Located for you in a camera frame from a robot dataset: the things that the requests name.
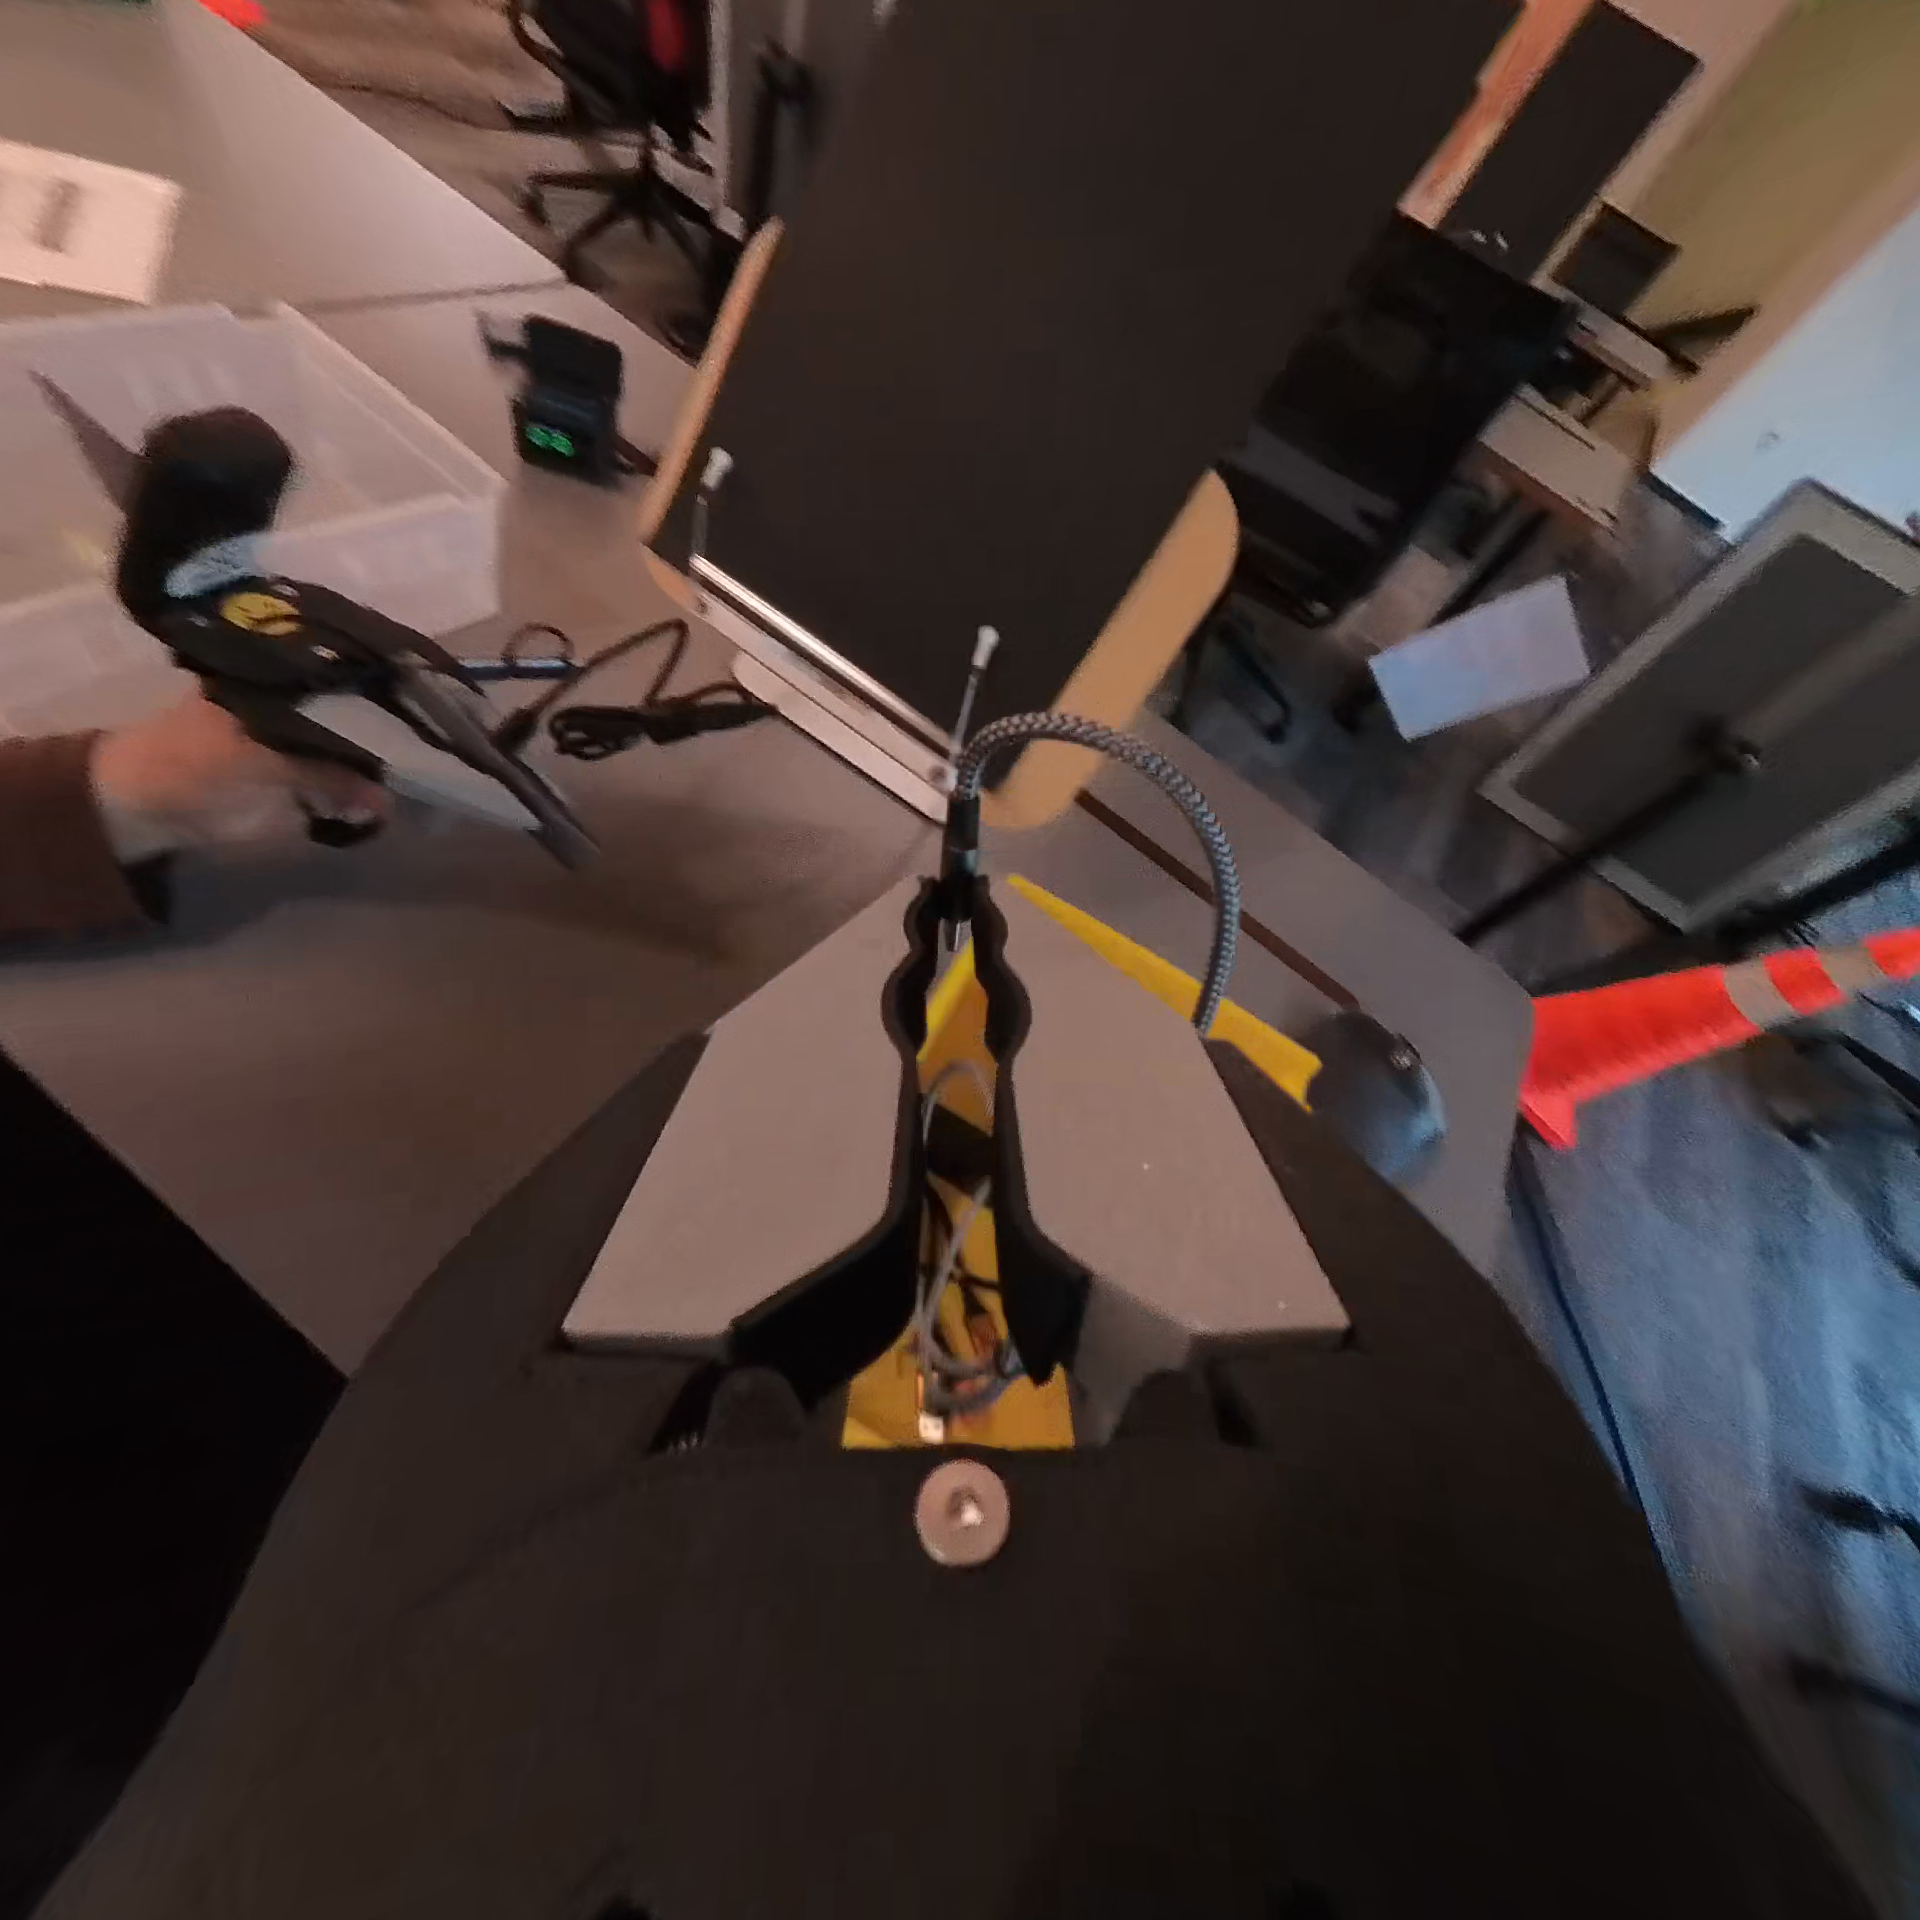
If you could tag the white peg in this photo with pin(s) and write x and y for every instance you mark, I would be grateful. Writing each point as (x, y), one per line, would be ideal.
(984, 644)
(720, 464)

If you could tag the orange traffic cone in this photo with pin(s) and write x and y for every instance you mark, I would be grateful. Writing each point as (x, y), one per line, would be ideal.
(1651, 1035)

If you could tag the white paper sheet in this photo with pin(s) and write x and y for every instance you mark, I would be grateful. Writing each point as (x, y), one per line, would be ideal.
(1478, 660)
(91, 225)

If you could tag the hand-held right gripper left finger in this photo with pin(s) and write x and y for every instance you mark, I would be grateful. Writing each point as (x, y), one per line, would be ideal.
(764, 1171)

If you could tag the person's left hand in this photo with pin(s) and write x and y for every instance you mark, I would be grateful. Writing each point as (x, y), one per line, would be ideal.
(194, 781)

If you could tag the dark desk with equipment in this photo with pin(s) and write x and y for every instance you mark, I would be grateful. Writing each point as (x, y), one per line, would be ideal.
(1424, 375)

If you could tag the metal divider rail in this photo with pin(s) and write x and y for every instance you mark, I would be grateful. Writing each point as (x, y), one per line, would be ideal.
(811, 668)

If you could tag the yellow plastic bin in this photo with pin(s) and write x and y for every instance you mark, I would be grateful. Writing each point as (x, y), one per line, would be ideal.
(885, 1418)

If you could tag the person's left forearm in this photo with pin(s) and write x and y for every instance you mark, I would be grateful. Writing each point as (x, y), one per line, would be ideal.
(61, 841)

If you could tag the grey framed partition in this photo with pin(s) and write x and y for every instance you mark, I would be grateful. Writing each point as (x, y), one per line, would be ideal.
(1725, 720)

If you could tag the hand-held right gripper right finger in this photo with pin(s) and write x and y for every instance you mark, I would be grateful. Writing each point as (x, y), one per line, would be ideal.
(1155, 1185)

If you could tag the black office chair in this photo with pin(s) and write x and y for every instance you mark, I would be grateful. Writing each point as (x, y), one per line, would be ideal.
(614, 90)

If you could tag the black computer mouse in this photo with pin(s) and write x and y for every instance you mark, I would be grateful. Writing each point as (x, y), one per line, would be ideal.
(1381, 1095)

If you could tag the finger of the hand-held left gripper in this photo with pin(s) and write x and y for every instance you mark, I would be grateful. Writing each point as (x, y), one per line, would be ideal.
(434, 792)
(494, 759)

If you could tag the black display device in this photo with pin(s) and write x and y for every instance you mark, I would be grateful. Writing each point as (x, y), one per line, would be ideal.
(571, 383)

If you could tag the black desk divider panel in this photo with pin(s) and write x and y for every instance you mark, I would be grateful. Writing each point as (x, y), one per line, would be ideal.
(1050, 375)
(1591, 135)

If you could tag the clear plastic bin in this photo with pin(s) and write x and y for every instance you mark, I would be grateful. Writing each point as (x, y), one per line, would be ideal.
(374, 451)

